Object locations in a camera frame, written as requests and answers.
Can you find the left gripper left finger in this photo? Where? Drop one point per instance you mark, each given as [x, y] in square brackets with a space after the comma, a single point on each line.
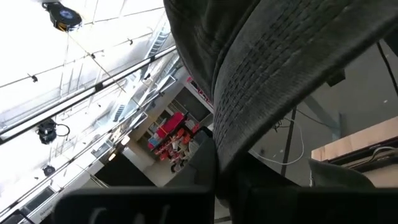
[133, 205]

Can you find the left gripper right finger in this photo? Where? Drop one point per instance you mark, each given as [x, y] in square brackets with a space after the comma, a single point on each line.
[311, 205]

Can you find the dark grey cap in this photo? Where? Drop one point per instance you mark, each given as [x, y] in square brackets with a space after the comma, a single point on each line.
[264, 77]

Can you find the black pole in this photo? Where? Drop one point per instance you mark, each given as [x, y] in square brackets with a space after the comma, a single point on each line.
[288, 140]

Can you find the red storage cabinet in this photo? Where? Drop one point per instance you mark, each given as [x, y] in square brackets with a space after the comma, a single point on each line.
[169, 124]

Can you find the round black ceiling device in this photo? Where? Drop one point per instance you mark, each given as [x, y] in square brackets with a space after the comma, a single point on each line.
[48, 170]

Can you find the black frame beam with lights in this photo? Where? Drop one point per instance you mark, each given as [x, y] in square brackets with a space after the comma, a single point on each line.
[99, 86]

